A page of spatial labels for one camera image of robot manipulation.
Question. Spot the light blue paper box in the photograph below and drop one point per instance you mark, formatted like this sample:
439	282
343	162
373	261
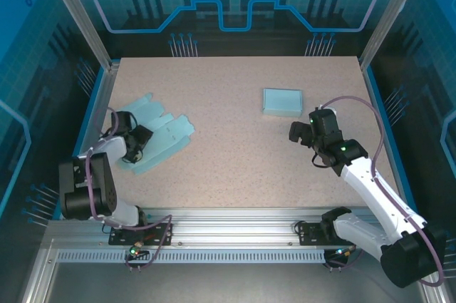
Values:
171	132
281	101

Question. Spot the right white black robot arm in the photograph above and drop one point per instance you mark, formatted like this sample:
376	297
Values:
374	189

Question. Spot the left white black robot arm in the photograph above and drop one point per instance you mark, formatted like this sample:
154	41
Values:
110	146

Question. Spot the small connector with green LED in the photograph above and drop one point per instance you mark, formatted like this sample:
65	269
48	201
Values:
338	254
133	252

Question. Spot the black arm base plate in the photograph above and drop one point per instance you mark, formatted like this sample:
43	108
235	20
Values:
306	239
117	239

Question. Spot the aluminium frame beam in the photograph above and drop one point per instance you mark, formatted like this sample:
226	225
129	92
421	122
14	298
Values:
231	228

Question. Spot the aluminium frame post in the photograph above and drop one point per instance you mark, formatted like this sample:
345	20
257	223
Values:
82	14
390	14

